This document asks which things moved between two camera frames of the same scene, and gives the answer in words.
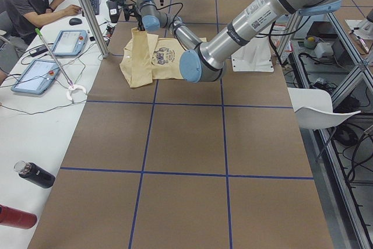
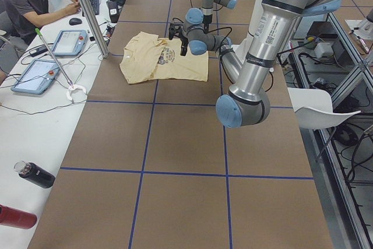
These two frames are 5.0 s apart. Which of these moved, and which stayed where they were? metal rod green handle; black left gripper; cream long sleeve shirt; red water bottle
Moved: black left gripper
Stayed: red water bottle; metal rod green handle; cream long sleeve shirt
